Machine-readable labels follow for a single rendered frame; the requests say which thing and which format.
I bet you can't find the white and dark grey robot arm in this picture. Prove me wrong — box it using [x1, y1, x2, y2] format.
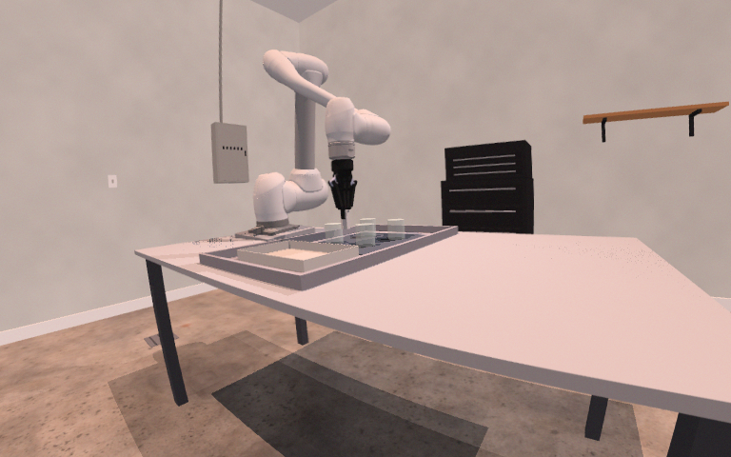
[248, 50, 391, 236]

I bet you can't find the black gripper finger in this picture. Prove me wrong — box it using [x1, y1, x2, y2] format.
[328, 174, 348, 229]
[346, 176, 357, 229]

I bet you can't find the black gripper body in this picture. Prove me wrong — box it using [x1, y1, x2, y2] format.
[331, 159, 354, 188]

